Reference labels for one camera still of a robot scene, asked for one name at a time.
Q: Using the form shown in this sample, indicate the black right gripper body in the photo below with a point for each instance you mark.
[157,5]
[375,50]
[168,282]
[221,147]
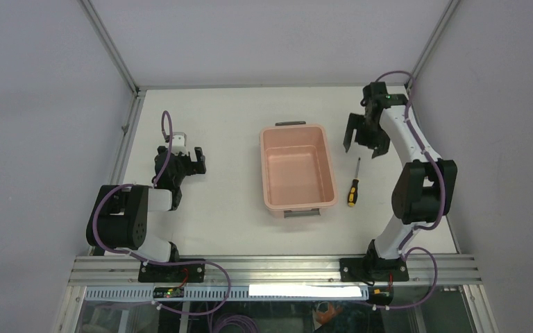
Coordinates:
[373,132]

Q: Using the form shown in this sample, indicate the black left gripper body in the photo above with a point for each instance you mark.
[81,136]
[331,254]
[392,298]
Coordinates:
[184,169]

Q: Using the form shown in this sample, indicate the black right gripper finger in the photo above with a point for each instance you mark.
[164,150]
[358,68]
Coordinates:
[381,146]
[353,131]

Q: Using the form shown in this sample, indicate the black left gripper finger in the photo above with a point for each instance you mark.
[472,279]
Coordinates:
[198,166]
[183,156]

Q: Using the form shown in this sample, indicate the yellow black screwdriver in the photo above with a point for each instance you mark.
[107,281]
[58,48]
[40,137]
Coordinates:
[353,191]

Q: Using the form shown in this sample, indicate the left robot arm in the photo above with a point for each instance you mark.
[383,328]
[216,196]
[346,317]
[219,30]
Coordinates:
[119,220]

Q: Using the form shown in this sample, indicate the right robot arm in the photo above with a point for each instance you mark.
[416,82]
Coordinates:
[424,189]

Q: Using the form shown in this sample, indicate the pink plastic bin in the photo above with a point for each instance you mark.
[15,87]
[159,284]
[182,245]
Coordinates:
[297,172]

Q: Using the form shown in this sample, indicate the small green circuit board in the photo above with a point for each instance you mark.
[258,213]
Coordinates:
[168,292]

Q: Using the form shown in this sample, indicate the orange object under table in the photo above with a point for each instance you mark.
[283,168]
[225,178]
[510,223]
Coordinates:
[324,312]

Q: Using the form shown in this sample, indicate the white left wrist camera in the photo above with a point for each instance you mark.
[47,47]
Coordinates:
[177,144]

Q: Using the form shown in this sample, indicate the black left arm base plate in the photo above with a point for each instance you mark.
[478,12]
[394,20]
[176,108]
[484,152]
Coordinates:
[172,272]

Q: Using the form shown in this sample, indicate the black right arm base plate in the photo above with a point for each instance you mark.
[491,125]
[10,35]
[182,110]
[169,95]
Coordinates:
[361,269]

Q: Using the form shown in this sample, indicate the grey slotted cable duct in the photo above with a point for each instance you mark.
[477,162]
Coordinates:
[252,292]

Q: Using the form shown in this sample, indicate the aluminium front frame rail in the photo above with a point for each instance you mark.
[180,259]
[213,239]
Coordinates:
[318,270]

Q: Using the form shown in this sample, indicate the aluminium right frame post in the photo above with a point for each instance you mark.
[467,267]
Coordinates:
[435,36]

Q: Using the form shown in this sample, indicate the aluminium frame post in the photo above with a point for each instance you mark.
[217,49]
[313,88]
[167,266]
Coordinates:
[435,36]
[108,44]

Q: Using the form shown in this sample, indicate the aluminium left frame post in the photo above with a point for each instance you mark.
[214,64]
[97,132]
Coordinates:
[108,44]

